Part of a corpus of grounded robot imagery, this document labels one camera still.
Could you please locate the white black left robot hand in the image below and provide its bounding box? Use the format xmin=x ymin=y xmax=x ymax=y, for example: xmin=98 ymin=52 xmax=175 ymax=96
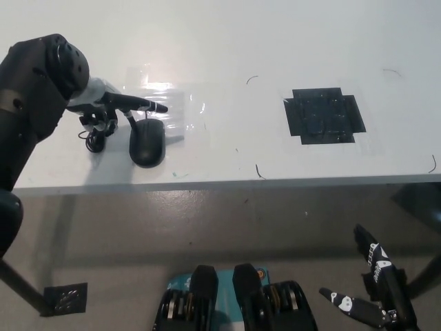
xmin=66 ymin=77 xmax=170 ymax=137

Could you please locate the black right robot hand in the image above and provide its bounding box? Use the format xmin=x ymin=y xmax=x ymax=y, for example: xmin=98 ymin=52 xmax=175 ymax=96
xmin=318 ymin=223 xmax=420 ymax=331

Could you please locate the black computer mouse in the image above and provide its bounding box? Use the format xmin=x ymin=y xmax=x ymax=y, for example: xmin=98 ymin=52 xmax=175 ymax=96
xmin=129 ymin=119 xmax=167 ymax=168

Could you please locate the clear plastic tape sheet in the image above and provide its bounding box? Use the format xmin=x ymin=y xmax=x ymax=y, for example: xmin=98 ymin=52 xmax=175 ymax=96
xmin=123 ymin=65 xmax=209 ymax=139

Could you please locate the dark floor mat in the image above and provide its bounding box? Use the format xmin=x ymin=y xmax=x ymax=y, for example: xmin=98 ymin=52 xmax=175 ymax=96
xmin=390 ymin=182 xmax=441 ymax=223

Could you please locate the black tape patch on table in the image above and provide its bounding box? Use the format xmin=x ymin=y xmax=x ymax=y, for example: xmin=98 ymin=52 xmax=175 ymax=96
xmin=283 ymin=86 xmax=367 ymax=146

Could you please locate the black table leg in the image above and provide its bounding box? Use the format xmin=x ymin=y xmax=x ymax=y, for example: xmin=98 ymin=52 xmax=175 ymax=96
xmin=0 ymin=258 xmax=51 ymax=317

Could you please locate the black mouse cable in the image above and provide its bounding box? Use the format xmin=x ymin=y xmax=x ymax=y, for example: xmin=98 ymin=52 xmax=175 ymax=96
xmin=78 ymin=113 xmax=152 ymax=154

